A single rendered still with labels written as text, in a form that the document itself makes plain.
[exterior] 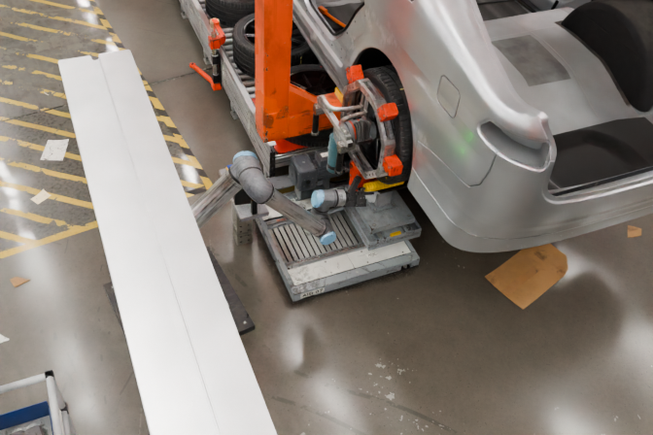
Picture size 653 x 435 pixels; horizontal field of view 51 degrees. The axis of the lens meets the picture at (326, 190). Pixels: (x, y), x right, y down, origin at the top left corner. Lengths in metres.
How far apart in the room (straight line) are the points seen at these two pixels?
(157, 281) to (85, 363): 3.38
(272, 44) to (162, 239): 3.26
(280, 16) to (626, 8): 2.03
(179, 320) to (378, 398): 3.24
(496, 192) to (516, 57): 1.44
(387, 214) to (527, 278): 0.95
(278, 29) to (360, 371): 1.89
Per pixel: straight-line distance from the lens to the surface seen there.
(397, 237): 4.27
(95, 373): 3.91
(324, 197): 3.56
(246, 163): 3.25
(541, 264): 4.57
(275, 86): 4.00
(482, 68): 3.00
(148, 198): 0.65
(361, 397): 3.77
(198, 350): 0.54
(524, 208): 3.15
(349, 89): 3.91
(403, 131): 3.61
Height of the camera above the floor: 3.27
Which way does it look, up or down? 44 degrees down
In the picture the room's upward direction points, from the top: 6 degrees clockwise
